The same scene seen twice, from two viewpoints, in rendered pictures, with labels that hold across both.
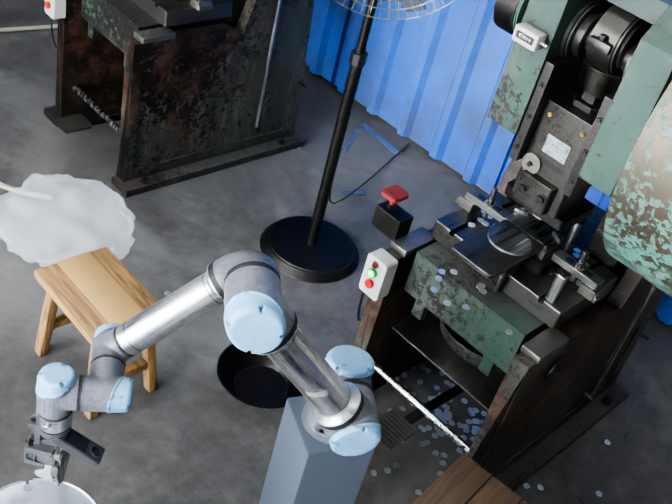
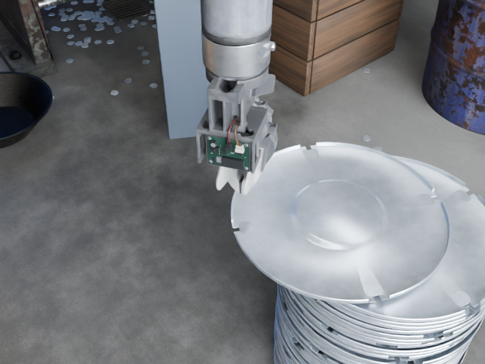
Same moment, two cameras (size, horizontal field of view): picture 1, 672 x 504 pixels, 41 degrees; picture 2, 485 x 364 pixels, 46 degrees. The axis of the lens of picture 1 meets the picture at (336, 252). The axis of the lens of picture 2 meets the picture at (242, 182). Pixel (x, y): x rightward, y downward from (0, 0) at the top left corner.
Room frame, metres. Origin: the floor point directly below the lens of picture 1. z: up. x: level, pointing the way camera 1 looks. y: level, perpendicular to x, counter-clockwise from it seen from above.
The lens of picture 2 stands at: (1.03, 1.01, 0.90)
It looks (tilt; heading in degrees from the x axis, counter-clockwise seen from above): 43 degrees down; 289
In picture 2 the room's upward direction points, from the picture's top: straight up
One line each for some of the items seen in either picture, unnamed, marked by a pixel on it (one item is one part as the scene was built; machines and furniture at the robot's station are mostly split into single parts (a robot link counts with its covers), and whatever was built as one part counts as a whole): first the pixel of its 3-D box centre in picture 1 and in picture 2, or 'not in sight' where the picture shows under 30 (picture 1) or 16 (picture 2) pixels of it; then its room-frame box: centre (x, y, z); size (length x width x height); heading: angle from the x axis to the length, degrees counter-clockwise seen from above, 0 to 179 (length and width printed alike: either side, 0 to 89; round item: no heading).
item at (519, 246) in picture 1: (491, 264); not in sight; (1.99, -0.41, 0.72); 0.25 x 0.14 x 0.14; 143
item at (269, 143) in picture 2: (56, 466); (258, 141); (1.20, 0.47, 0.43); 0.05 x 0.02 x 0.09; 3
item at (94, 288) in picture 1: (98, 332); not in sight; (1.88, 0.62, 0.16); 0.34 x 0.24 x 0.34; 52
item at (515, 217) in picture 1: (532, 233); not in sight; (2.12, -0.52, 0.76); 0.15 x 0.09 x 0.05; 53
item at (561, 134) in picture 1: (561, 153); not in sight; (2.09, -0.49, 1.04); 0.17 x 0.15 x 0.30; 143
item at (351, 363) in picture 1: (346, 377); not in sight; (1.53, -0.10, 0.62); 0.13 x 0.12 x 0.14; 16
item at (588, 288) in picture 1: (581, 268); not in sight; (2.03, -0.65, 0.76); 0.17 x 0.06 x 0.10; 53
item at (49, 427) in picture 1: (53, 416); (239, 48); (1.22, 0.48, 0.58); 0.08 x 0.08 x 0.05
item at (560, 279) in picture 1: (557, 286); not in sight; (1.92, -0.58, 0.75); 0.03 x 0.03 x 0.10; 53
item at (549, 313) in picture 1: (523, 255); not in sight; (2.13, -0.52, 0.68); 0.45 x 0.30 x 0.06; 53
